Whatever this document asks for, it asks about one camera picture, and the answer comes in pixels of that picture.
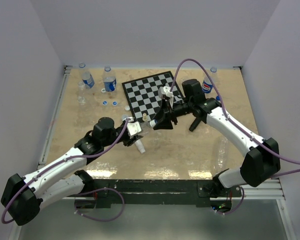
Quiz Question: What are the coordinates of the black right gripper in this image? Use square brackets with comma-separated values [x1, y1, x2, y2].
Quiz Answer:
[152, 98, 194, 131]

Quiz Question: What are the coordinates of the white Pocari Sweat cap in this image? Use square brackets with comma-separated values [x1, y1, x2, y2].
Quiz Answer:
[149, 119, 157, 128]

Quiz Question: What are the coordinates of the crushed clear bottle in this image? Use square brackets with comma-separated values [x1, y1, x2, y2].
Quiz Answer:
[140, 121, 153, 137]

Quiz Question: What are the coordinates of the Pepsi labelled bottle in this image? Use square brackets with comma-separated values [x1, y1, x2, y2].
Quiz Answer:
[201, 66, 218, 95]

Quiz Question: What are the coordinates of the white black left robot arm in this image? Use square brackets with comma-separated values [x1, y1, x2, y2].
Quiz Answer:
[0, 117, 143, 226]

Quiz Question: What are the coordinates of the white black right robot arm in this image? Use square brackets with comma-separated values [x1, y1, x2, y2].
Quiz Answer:
[153, 79, 281, 197]

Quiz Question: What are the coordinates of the standing Pepsi bottle right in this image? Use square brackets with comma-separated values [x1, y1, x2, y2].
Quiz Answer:
[102, 66, 117, 98]

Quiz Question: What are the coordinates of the standing pepsi bottle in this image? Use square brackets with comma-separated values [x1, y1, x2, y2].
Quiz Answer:
[78, 62, 95, 89]
[102, 66, 117, 98]

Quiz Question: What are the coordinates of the clear unlabelled plastic bottle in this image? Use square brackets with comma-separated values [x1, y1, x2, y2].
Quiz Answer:
[77, 96, 86, 105]

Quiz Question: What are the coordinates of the standing Pepsi bottle left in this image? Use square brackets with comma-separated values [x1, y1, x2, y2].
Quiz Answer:
[78, 62, 95, 89]

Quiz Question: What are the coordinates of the white toy microphone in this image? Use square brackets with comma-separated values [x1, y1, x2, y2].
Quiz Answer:
[121, 114, 147, 154]

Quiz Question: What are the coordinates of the cream chess piece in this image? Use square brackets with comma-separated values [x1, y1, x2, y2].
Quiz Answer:
[142, 113, 148, 122]

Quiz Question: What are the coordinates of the black and silver chessboard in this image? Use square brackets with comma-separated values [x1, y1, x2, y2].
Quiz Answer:
[122, 71, 174, 122]

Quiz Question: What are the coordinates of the black toy microphone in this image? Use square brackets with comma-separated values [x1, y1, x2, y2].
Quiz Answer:
[189, 117, 202, 132]

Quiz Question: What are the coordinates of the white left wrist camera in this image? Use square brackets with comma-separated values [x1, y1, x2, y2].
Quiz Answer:
[126, 117, 142, 138]

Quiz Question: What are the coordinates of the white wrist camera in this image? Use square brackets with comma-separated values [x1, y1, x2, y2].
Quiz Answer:
[158, 86, 174, 107]
[126, 117, 142, 138]

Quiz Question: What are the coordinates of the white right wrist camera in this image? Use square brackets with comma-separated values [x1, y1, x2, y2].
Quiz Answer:
[158, 86, 174, 107]

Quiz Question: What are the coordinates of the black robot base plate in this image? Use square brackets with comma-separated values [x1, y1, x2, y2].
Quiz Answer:
[71, 179, 242, 208]

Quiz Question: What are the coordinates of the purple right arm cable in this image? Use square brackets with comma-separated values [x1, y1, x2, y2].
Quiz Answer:
[169, 58, 300, 180]

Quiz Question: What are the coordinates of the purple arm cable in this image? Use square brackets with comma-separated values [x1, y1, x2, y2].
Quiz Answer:
[1, 117, 135, 224]
[169, 58, 300, 180]

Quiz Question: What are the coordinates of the small clear bottle near wall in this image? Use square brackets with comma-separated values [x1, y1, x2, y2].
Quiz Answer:
[77, 81, 86, 96]

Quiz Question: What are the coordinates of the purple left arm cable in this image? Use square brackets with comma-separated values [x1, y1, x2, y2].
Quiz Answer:
[1, 117, 135, 224]

